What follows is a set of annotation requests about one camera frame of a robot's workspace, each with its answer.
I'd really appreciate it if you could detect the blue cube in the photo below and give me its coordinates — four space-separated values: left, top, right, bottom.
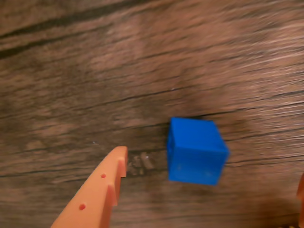
166 116 230 187

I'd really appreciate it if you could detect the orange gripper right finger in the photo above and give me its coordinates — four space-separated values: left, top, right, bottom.
296 172 304 228

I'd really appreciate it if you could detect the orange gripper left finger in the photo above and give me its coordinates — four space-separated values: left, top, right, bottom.
50 146 129 228

